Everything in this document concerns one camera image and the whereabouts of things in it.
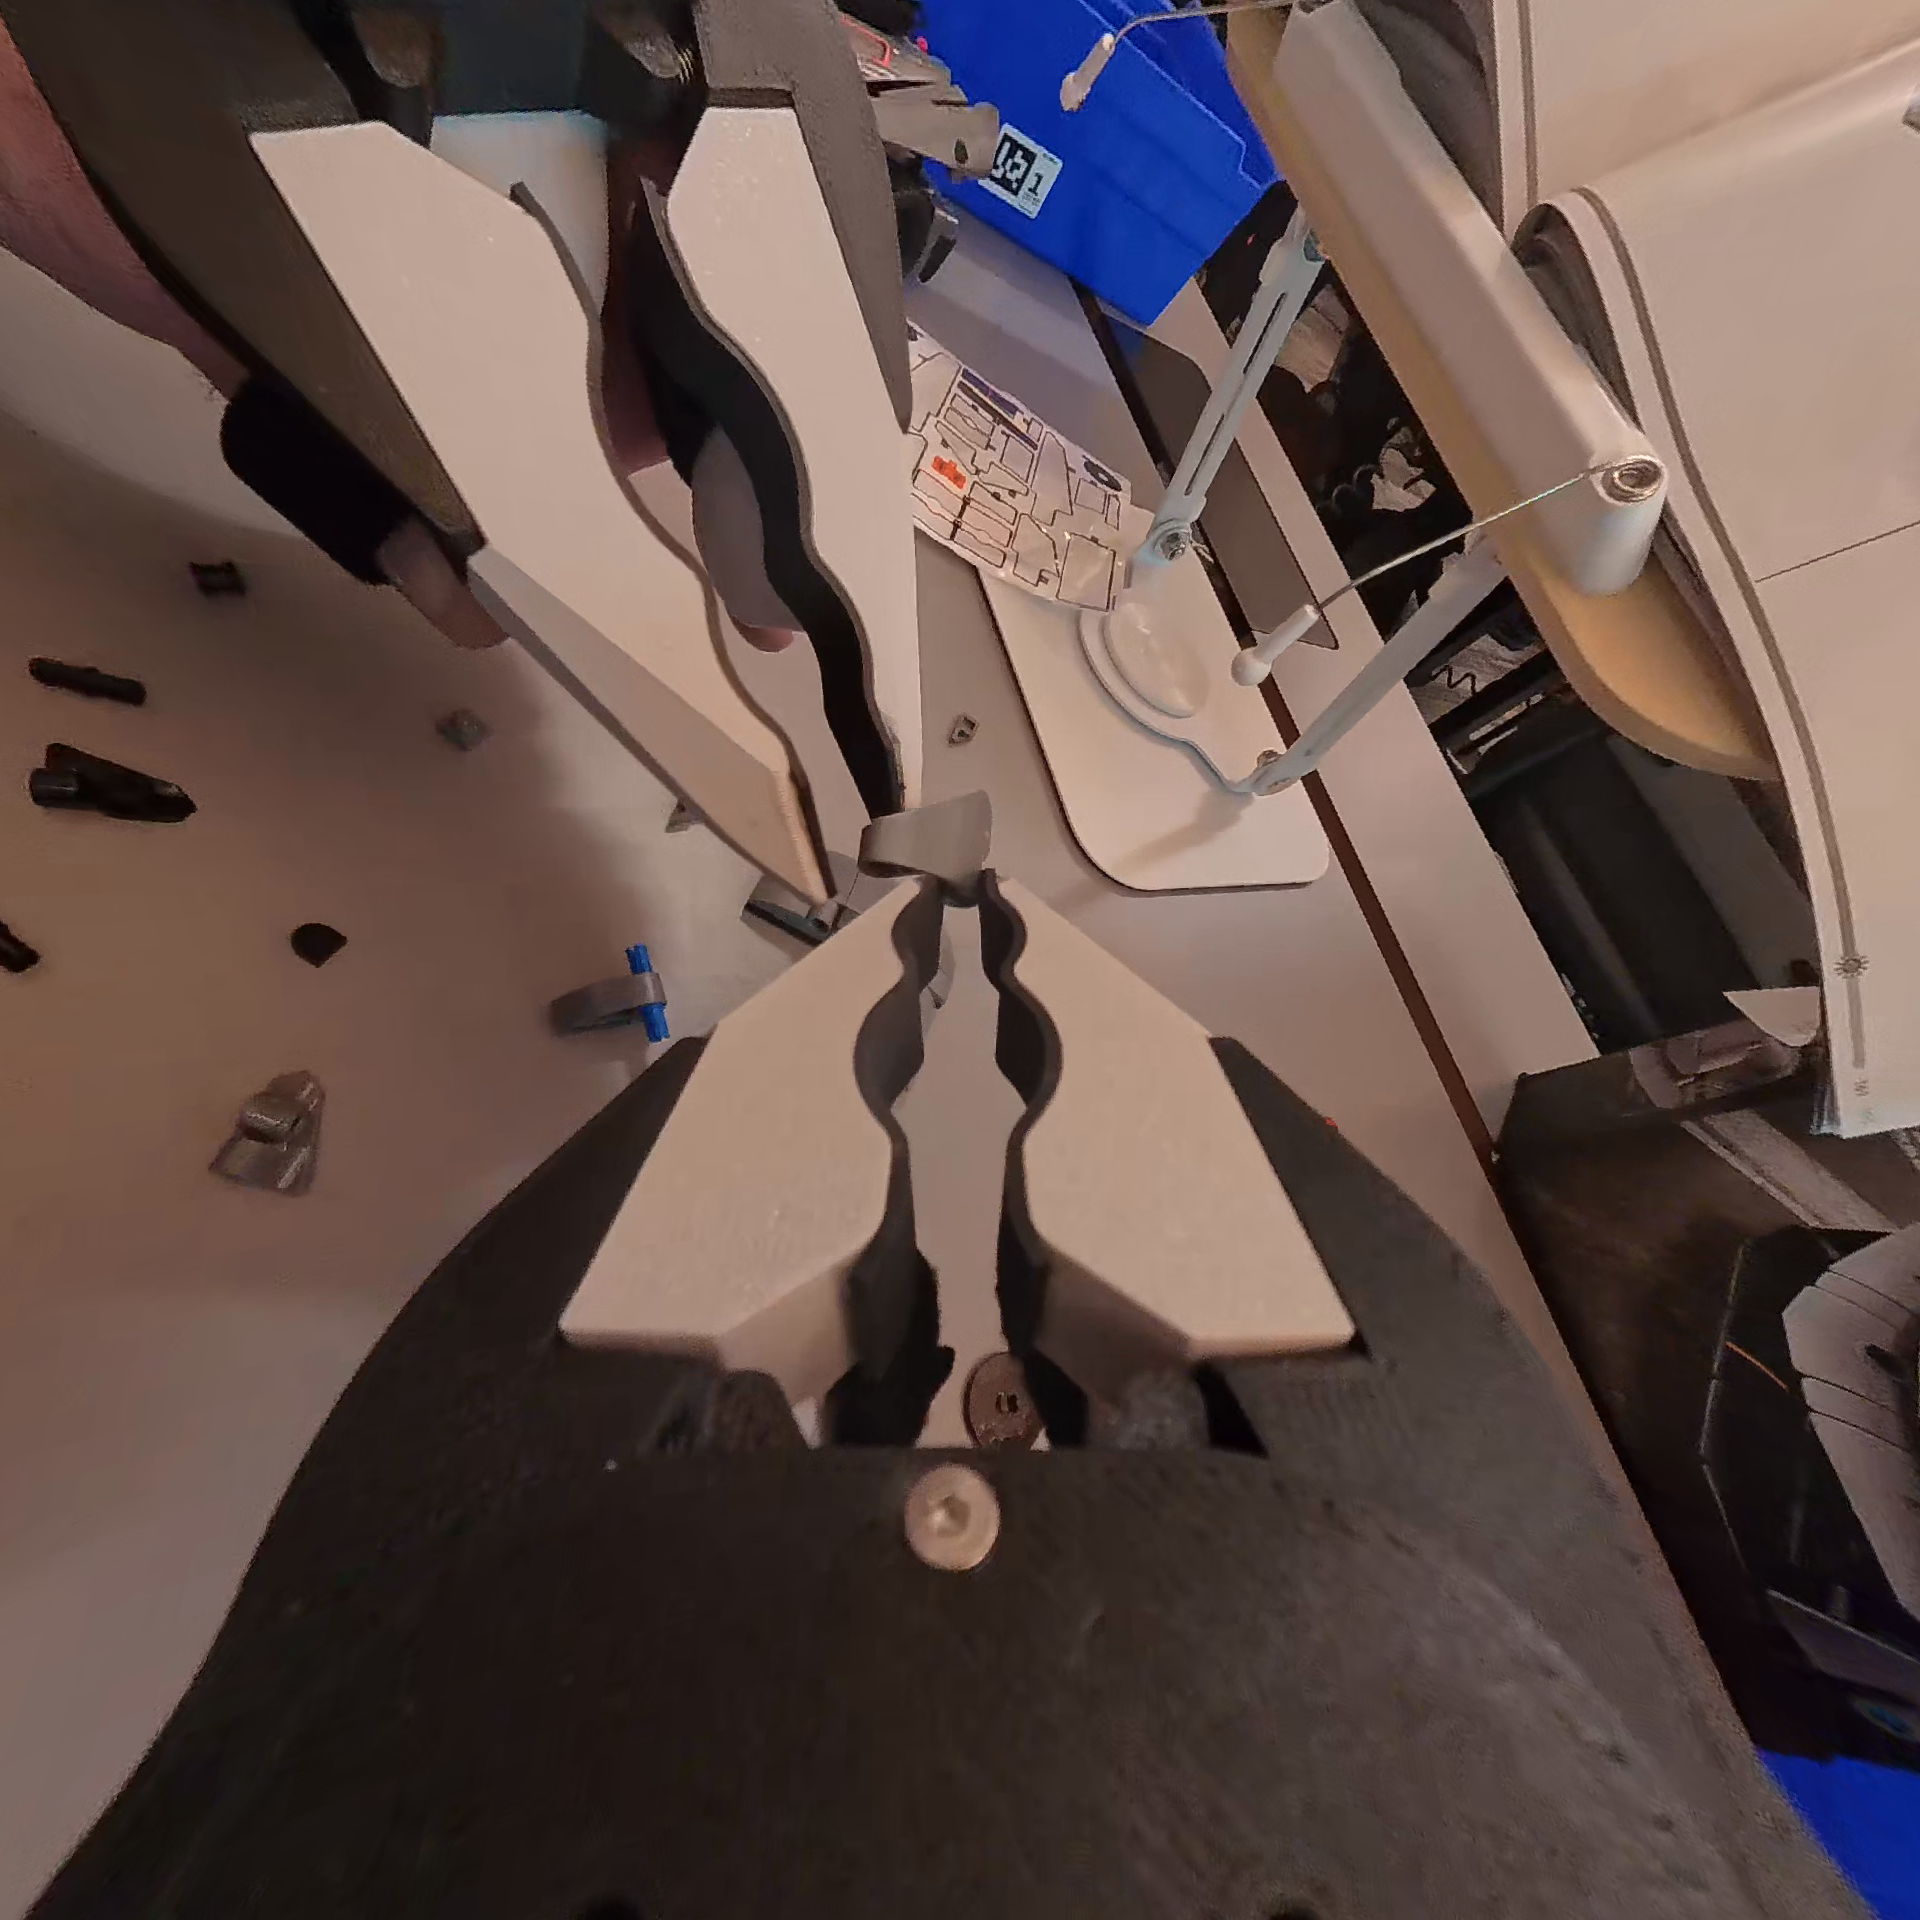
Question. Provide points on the small dark lego slope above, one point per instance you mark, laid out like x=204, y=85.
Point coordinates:
x=317, y=942

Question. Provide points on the black lego bush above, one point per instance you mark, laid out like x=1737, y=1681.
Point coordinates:
x=217, y=579

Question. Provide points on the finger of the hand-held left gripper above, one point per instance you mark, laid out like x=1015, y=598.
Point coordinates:
x=450, y=346
x=810, y=376

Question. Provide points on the black round lego disc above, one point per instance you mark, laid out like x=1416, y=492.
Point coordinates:
x=1001, y=1401

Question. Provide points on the black lego pin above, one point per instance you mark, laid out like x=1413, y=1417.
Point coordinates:
x=15, y=948
x=87, y=680

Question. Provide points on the white desk lamp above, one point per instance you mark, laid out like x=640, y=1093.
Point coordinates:
x=1441, y=299

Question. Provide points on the blue plastic bin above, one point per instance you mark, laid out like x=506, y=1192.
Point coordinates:
x=1140, y=149

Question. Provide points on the lego sticker sheet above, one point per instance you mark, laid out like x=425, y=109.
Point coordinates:
x=1020, y=493

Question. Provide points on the dark flat panel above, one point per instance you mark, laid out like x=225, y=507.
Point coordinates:
x=1276, y=540

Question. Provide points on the grey curved lego piece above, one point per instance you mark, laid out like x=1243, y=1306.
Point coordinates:
x=937, y=840

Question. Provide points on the person's left hand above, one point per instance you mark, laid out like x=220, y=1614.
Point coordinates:
x=76, y=225

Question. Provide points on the blue object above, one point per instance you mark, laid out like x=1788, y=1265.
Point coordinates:
x=1851, y=1845

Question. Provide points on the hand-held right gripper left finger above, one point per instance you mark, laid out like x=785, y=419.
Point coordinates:
x=735, y=1201

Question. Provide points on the grey piece with blue pin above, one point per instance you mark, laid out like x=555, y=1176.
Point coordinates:
x=600, y=1003

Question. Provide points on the silver wedge lego bracket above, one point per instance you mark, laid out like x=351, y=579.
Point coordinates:
x=272, y=1132

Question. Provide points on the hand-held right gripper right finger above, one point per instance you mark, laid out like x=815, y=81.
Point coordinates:
x=1184, y=1201

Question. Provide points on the small grey lego tile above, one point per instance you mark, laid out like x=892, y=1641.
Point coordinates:
x=461, y=729

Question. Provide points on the white rounded base board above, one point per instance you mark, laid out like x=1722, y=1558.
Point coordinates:
x=1184, y=809

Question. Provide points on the black wedge lego connector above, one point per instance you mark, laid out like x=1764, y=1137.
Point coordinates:
x=106, y=787

